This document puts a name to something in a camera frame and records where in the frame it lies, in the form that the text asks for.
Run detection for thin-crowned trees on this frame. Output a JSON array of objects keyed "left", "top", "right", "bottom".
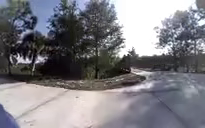
[{"left": 154, "top": 6, "right": 205, "bottom": 73}]

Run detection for brown bare-earth island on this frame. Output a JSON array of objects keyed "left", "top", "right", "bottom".
[{"left": 25, "top": 72, "right": 147, "bottom": 92}]

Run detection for dark hedge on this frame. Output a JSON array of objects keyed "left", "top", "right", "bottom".
[{"left": 131, "top": 54, "right": 205, "bottom": 73}]

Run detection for grey concrete pavement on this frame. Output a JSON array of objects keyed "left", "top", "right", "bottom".
[{"left": 0, "top": 68, "right": 205, "bottom": 128}]

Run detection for group of tall dark trees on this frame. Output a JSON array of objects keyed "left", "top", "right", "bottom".
[{"left": 0, "top": 0, "right": 132, "bottom": 80}]

